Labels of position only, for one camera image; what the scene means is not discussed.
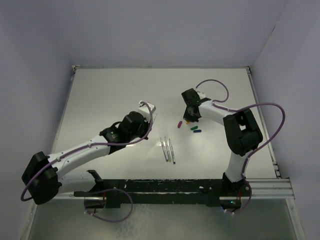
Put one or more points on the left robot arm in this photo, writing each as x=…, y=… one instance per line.
x=47, y=176

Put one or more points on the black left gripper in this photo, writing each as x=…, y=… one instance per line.
x=146, y=126

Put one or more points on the green pen cap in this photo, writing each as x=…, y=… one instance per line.
x=194, y=128

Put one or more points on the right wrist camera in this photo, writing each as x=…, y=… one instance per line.
x=201, y=95

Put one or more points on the white pen green end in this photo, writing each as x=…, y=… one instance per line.
x=167, y=149

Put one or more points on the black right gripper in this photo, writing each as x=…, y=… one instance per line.
x=187, y=117

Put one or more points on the white pen purple end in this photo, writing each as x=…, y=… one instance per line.
x=164, y=150

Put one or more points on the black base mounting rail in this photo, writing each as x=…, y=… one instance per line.
x=112, y=193

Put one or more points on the white pen blue end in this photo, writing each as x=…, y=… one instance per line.
x=172, y=151

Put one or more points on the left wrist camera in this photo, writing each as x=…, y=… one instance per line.
x=148, y=111

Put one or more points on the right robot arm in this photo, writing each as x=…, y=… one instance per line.
x=242, y=132

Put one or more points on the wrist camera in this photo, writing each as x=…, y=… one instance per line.
x=148, y=111
x=201, y=95

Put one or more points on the aluminium extrusion rail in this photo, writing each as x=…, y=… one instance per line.
x=268, y=188

